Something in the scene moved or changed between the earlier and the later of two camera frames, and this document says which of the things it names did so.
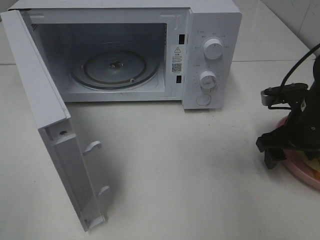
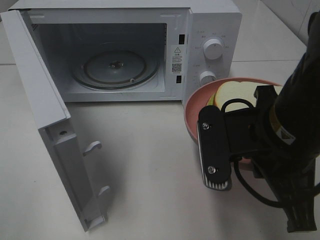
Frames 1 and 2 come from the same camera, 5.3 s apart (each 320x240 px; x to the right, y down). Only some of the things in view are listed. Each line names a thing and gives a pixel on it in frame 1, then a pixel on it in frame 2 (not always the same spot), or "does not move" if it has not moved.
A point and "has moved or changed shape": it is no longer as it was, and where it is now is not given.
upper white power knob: x=213 y=49 does not move
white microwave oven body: x=184 y=51 does not move
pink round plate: x=296 y=166 has moved or changed shape
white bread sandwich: x=314 y=163 has moved or changed shape
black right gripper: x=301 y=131 → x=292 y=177
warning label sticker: x=177 y=59 does not move
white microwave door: x=52 y=117 does not move
